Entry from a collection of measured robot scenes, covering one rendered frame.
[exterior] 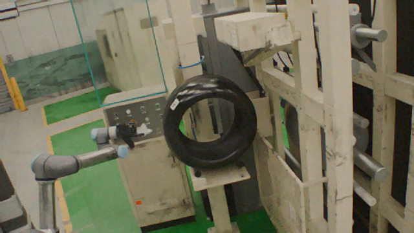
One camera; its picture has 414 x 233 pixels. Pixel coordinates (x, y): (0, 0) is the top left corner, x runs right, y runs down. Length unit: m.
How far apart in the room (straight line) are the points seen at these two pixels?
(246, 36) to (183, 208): 1.88
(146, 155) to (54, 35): 8.38
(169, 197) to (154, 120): 0.72
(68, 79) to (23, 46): 1.66
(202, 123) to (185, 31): 0.65
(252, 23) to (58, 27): 9.49
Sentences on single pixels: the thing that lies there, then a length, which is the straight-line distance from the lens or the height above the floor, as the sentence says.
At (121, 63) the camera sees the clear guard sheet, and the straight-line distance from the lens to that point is 2.53.
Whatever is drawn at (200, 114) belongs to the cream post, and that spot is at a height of 1.16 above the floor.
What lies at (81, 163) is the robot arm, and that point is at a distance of 1.73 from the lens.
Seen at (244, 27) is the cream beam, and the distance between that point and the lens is 1.56.
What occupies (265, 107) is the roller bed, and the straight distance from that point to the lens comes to 2.27.
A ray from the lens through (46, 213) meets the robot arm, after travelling 1.83.
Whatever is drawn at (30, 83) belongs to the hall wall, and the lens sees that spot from 10.73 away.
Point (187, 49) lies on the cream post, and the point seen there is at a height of 1.62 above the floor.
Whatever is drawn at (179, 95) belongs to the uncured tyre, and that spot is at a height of 1.42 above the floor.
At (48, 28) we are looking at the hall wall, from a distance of 10.74.
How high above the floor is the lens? 1.90
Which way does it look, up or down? 20 degrees down
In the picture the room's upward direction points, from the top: 11 degrees counter-clockwise
